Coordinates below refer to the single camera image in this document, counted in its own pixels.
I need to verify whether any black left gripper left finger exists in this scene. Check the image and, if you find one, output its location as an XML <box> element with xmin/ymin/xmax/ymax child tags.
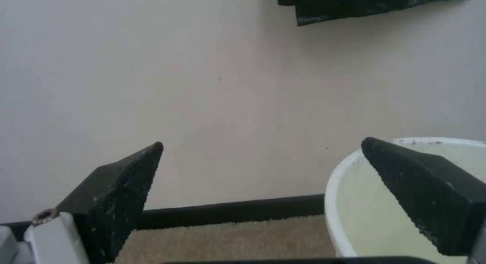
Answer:
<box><xmin>0</xmin><ymin>141</ymin><xmax>165</xmax><ymax>264</ymax></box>

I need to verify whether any beige carpet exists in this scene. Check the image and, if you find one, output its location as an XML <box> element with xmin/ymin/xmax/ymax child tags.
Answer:
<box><xmin>113</xmin><ymin>213</ymin><xmax>339</xmax><ymax>264</ymax></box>

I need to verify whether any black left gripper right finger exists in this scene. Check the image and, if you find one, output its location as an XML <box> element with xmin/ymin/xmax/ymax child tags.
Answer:
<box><xmin>360</xmin><ymin>137</ymin><xmax>486</xmax><ymax>264</ymax></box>

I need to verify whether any white round trash bin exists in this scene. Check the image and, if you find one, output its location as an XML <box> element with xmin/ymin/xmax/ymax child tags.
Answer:
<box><xmin>324</xmin><ymin>137</ymin><xmax>486</xmax><ymax>258</ymax></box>

